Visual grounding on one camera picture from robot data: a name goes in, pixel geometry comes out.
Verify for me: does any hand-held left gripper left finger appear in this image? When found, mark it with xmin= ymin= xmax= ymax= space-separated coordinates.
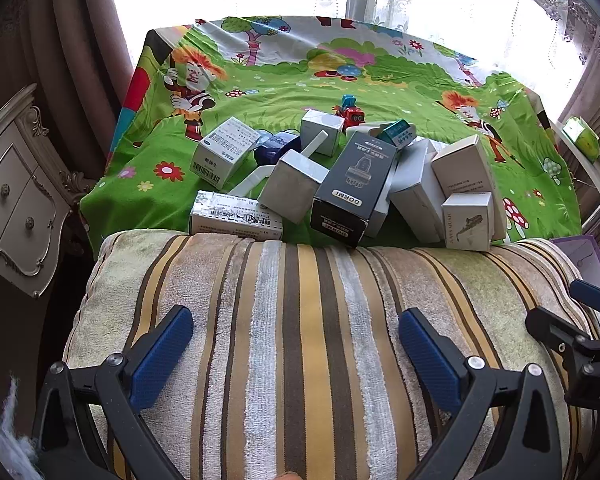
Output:
xmin=30 ymin=304 xmax=196 ymax=480

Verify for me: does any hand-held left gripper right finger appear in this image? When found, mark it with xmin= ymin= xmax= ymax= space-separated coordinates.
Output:
xmin=398 ymin=308 xmax=563 ymax=480

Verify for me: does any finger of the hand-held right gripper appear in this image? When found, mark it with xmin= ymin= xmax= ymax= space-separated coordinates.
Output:
xmin=525 ymin=306 xmax=600 ymax=361
xmin=569 ymin=279 xmax=600 ymax=314

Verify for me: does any purple cardboard box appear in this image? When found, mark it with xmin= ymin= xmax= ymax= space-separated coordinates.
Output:
xmin=550 ymin=234 xmax=600 ymax=296

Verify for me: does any white box with ornament print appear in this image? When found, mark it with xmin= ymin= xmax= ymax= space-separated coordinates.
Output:
xmin=441 ymin=192 xmax=493 ymax=252

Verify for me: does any long white medicine box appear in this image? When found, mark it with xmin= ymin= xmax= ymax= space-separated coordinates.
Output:
xmin=189 ymin=191 xmax=285 ymax=242

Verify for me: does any tall plain white box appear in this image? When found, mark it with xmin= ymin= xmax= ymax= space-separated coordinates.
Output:
xmin=387 ymin=139 xmax=446 ymax=244

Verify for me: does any large plain white box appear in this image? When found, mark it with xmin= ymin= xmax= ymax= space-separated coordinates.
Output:
xmin=431 ymin=135 xmax=507 ymax=241

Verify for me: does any dark grey box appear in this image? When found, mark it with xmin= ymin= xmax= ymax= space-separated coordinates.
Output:
xmin=310 ymin=131 xmax=398 ymax=249

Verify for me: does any white plastic bracket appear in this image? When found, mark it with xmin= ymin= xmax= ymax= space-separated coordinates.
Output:
xmin=228 ymin=130 xmax=328 ymax=198

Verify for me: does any white medicine box blue label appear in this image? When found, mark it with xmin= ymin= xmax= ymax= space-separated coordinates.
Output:
xmin=190 ymin=116 xmax=262 ymax=191

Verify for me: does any silver grey box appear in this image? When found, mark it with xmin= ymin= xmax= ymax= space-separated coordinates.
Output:
xmin=257 ymin=151 xmax=329 ymax=224

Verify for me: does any teal and white box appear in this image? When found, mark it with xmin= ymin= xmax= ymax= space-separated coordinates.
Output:
xmin=377 ymin=120 xmax=416 ymax=150

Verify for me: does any white and blue box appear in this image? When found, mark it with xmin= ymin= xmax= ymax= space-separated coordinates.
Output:
xmin=252 ymin=129 xmax=303 ymax=166

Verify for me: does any plain white square box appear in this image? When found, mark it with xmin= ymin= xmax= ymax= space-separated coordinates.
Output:
xmin=300 ymin=109 xmax=345 ymax=156

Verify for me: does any striped cushion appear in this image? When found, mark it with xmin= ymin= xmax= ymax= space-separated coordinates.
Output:
xmin=62 ymin=230 xmax=600 ymax=480

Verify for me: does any white curved shelf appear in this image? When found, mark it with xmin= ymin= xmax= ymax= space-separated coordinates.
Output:
xmin=550 ymin=120 xmax=600 ymax=201

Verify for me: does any green tissue pack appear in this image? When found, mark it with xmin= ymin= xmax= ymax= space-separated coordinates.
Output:
xmin=562 ymin=116 xmax=600 ymax=163

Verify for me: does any brown drape curtain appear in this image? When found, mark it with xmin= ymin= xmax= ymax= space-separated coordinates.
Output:
xmin=555 ymin=25 xmax=600 ymax=126
xmin=0 ymin=0 xmax=136 ymax=171

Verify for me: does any white carved dresser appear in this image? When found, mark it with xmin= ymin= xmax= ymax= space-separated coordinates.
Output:
xmin=0 ymin=82 xmax=98 ymax=301

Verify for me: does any green cartoon printed cloth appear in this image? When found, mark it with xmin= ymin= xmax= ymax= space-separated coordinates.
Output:
xmin=79 ymin=15 xmax=583 ymax=248

